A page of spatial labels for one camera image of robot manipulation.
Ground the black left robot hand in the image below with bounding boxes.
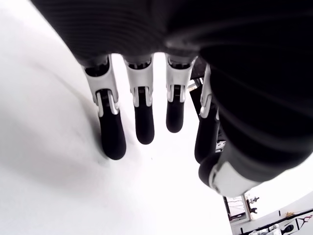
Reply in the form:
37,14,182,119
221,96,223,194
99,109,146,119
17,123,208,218
30,0,313,198

